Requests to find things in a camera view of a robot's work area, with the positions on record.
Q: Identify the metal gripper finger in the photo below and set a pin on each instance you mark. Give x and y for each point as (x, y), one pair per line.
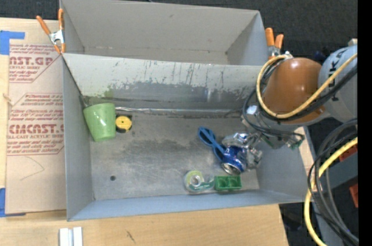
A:
(253, 158)
(236, 138)

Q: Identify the crushed blue drink can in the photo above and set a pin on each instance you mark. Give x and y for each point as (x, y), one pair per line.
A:
(232, 159)

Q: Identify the blue sunglasses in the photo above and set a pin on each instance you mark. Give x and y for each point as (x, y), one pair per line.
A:
(210, 138)

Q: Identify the green plastic block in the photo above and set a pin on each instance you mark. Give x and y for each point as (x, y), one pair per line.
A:
(228, 182)

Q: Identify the clear green tape dispenser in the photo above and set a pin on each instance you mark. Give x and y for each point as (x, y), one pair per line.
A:
(196, 181)

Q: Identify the grey metal bin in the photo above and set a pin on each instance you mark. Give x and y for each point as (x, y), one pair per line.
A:
(162, 151)

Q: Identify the green plastic cup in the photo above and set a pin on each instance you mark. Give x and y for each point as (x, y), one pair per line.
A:
(100, 122)

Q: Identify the brown cardboard board red print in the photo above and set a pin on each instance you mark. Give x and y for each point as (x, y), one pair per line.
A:
(35, 157)

